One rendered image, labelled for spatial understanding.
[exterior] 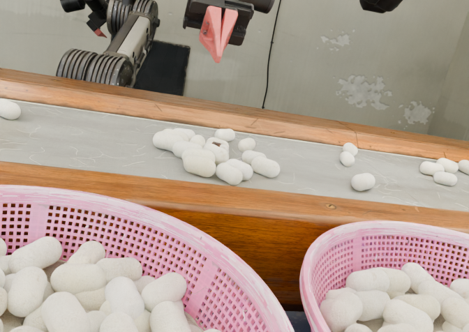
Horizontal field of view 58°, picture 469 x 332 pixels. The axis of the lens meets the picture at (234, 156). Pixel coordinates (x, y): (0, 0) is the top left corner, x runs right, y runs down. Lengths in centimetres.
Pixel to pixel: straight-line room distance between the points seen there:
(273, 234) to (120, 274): 13
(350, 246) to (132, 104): 43
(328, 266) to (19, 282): 20
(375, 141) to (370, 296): 51
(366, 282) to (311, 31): 241
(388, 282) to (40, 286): 24
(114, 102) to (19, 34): 204
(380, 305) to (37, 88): 55
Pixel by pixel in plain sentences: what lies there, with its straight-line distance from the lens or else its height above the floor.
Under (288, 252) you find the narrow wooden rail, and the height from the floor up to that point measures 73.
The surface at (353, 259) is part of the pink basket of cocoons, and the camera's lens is 35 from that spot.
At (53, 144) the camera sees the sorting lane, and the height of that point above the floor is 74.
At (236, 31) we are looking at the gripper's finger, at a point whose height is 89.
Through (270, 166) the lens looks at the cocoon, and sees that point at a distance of 49.
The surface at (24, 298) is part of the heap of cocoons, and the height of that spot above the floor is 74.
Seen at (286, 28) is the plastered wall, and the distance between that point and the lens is 264.
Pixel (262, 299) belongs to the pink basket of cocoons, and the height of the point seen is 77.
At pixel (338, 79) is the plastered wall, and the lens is 277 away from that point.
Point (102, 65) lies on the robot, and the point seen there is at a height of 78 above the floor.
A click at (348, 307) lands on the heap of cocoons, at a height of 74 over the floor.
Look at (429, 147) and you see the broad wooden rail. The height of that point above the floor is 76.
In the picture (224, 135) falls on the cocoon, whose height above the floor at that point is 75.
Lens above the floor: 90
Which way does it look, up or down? 16 degrees down
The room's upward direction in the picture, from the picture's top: 11 degrees clockwise
